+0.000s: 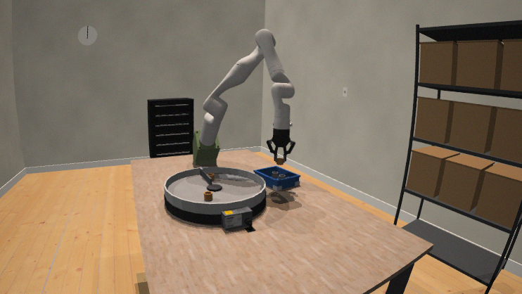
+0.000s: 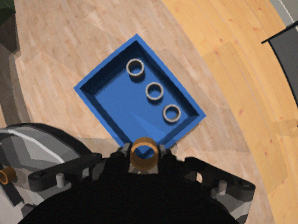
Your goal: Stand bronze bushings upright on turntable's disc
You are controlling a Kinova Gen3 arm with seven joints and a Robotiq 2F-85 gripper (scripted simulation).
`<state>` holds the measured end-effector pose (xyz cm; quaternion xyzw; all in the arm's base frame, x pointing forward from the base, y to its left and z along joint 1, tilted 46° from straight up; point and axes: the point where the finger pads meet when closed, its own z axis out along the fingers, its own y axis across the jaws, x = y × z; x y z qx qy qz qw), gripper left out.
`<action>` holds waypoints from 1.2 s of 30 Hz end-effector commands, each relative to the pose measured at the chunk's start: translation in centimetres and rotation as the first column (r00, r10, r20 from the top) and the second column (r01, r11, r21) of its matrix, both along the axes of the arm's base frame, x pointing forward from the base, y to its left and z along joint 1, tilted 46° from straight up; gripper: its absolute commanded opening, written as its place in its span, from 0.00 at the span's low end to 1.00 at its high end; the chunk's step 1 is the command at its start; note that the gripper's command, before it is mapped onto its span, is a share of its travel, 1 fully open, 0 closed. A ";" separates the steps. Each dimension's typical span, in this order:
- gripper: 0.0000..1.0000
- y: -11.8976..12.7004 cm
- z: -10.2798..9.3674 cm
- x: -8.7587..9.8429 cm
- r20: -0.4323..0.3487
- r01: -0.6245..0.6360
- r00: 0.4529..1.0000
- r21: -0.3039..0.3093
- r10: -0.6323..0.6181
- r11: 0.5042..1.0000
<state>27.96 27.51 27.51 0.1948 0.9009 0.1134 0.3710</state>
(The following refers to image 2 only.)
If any grey metal bushing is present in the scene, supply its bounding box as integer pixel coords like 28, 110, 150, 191
146, 82, 163, 100
126, 59, 144, 78
162, 104, 181, 122

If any bronze bushing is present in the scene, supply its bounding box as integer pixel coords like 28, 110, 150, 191
130, 137, 158, 171
0, 167, 16, 185

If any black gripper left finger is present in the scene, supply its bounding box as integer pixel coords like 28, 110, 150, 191
28, 143, 132, 208

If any blue crate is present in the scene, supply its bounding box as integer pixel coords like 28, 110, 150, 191
73, 34, 206, 149

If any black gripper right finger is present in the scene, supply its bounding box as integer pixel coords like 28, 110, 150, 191
155, 144, 256, 224

